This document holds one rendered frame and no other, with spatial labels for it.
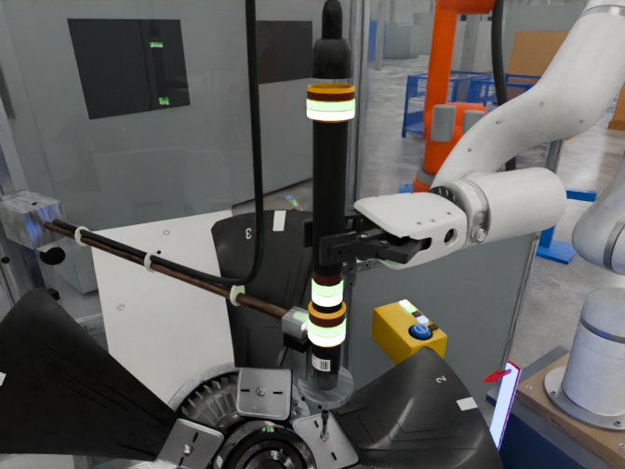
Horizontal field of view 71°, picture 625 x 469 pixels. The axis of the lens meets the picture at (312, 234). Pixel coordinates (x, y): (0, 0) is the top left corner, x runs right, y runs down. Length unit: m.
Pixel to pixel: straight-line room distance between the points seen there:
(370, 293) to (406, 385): 0.82
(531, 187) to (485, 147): 0.11
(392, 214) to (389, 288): 1.10
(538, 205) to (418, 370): 0.34
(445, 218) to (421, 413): 0.34
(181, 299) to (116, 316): 0.11
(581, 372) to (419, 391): 0.45
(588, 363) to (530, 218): 0.55
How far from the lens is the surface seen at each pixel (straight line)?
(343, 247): 0.44
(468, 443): 0.73
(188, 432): 0.60
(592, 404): 1.12
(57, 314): 0.57
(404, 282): 1.60
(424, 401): 0.74
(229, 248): 0.68
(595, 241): 0.99
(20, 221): 0.91
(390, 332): 1.05
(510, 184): 0.57
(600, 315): 1.03
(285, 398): 0.61
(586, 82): 0.63
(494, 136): 0.66
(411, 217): 0.47
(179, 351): 0.83
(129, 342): 0.84
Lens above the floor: 1.70
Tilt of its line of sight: 26 degrees down
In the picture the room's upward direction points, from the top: straight up
